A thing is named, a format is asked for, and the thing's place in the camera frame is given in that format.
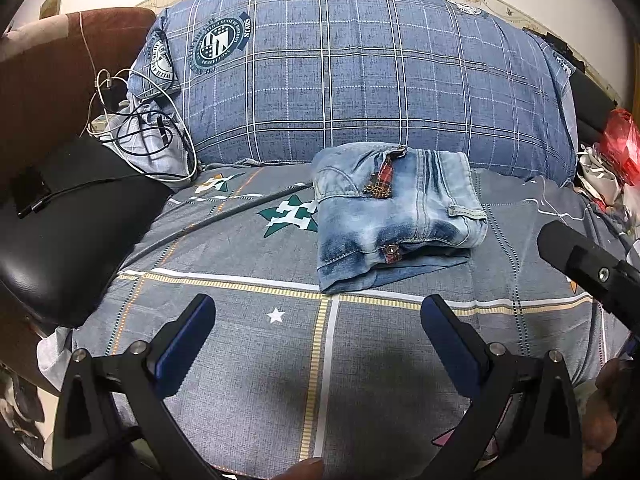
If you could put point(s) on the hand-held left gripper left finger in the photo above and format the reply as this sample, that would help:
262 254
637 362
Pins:
185 345

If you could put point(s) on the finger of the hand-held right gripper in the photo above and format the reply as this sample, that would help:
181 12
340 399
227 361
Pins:
575 255

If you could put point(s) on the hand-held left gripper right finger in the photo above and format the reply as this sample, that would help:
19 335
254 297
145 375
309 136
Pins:
450 347

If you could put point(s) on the light blue denim pants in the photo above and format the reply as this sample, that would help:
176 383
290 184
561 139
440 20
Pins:
400 210

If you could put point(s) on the person's right hand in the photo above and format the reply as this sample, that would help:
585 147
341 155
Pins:
602 415

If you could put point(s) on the white crumpled cloth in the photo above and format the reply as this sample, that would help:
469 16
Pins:
597 175

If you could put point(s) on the grey patterned bed sheet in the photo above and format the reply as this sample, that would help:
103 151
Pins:
280 370

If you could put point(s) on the red plastic bag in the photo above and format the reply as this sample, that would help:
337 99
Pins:
622 140

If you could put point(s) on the white fabric scrap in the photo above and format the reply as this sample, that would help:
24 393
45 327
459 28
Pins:
55 357

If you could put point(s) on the thin black rod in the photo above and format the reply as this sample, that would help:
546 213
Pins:
225 215

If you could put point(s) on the black bag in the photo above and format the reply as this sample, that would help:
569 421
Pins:
590 105

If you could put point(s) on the black leather cushion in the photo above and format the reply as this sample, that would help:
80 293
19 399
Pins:
85 220

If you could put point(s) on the black phone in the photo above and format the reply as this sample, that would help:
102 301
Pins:
29 192

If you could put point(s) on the white power strip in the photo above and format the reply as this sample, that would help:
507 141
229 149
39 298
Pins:
98 127

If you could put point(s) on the blue plaid pillow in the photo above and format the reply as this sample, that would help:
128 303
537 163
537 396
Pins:
360 80

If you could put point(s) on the brown headboard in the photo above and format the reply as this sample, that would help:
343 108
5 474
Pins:
45 90

